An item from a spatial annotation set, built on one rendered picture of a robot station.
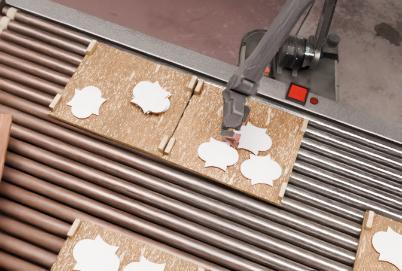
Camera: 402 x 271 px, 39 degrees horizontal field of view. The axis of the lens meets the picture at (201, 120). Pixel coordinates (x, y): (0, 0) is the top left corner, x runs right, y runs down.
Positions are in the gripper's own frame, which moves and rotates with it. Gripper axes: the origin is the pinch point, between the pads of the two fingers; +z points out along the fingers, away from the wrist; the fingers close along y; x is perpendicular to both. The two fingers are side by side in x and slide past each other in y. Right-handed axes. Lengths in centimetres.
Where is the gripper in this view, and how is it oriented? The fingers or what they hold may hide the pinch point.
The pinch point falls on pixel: (238, 134)
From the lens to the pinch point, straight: 189.9
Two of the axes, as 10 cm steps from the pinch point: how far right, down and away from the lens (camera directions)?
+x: -9.3, -1.4, 3.5
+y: 3.3, -7.3, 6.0
